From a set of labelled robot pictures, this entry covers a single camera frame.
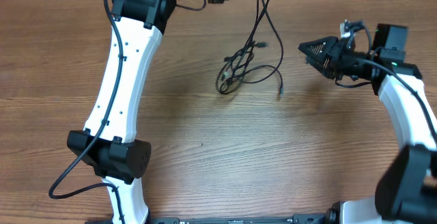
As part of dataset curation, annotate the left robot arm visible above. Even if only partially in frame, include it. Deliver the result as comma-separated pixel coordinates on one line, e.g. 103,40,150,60
67,0,226,223

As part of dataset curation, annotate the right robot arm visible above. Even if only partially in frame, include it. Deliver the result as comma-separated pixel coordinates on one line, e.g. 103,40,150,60
298,21,436,223

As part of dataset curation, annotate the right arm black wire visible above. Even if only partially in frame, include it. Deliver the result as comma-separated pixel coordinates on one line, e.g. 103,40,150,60
334,58,437,143

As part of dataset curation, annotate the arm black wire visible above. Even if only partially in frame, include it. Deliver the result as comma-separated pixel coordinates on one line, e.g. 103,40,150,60
334,58,437,143
48,0,126,224

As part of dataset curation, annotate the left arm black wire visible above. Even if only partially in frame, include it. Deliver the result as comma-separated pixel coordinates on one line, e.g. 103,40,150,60
48,0,126,224

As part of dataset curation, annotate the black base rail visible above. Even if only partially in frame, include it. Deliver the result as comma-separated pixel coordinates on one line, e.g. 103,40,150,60
85,212,332,224

